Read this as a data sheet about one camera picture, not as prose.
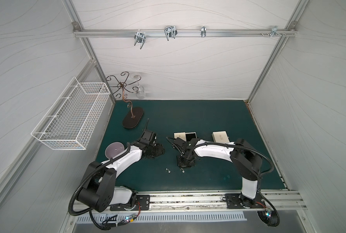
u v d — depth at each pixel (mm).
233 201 742
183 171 840
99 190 415
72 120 692
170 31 766
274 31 764
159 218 670
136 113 1080
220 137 956
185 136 958
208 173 841
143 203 735
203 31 784
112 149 880
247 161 478
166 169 848
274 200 760
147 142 687
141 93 996
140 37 784
